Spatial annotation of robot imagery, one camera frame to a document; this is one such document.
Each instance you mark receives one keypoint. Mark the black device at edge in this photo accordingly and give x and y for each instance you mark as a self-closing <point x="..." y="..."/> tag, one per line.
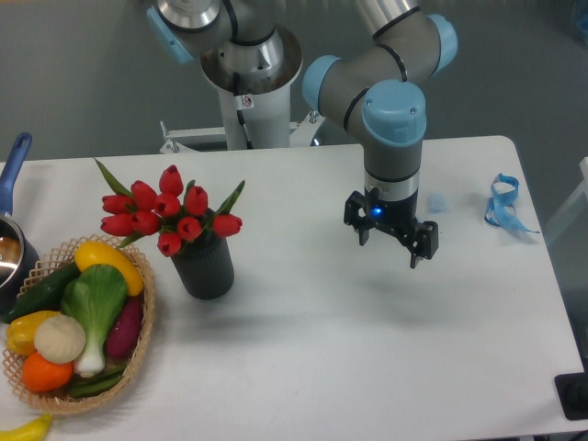
<point x="572" y="392"/>

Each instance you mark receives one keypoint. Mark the small pale blue cap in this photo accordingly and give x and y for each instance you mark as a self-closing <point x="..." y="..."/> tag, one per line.
<point x="436" y="203"/>

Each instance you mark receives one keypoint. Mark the green bok choy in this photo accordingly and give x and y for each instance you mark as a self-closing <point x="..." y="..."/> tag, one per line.
<point x="95" y="301"/>

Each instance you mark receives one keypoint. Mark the yellow banana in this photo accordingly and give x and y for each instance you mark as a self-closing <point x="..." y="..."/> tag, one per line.
<point x="34" y="430"/>

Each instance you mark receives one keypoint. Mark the dark grey ribbed vase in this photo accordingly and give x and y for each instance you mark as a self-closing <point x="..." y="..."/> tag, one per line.
<point x="204" y="264"/>

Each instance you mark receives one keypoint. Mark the green bean pod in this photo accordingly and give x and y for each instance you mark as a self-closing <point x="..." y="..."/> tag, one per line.
<point x="85" y="388"/>

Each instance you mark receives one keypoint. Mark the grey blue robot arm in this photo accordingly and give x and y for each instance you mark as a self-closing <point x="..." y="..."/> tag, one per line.
<point x="375" y="98"/>

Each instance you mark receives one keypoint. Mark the woven wicker basket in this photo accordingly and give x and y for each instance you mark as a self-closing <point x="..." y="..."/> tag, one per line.
<point x="59" y="402"/>

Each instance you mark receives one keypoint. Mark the dark green cucumber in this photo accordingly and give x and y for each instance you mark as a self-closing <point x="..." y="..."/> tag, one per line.
<point x="45" y="295"/>

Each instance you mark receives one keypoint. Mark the purple sweet potato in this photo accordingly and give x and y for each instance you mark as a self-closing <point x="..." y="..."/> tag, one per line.
<point x="125" y="333"/>

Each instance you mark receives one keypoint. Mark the orange fruit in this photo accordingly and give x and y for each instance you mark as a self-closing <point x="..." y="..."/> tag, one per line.
<point x="41" y="375"/>

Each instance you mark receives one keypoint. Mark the red tulip bouquet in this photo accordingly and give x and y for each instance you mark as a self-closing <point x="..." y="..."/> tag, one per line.
<point x="177" y="213"/>

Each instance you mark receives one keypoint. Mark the yellow bell pepper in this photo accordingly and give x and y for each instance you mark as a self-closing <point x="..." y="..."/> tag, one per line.
<point x="20" y="333"/>

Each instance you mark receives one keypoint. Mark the white frame at right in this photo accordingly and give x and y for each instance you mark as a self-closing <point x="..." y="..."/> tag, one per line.
<point x="569" y="211"/>

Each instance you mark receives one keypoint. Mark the blue handled saucepan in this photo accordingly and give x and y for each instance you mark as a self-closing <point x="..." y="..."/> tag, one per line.
<point x="18" y="256"/>

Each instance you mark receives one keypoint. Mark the white garlic bun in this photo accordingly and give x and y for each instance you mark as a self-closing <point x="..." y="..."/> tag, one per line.
<point x="60" y="339"/>

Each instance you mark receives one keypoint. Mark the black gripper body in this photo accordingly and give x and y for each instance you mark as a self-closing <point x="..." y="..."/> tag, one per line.
<point x="395" y="218"/>

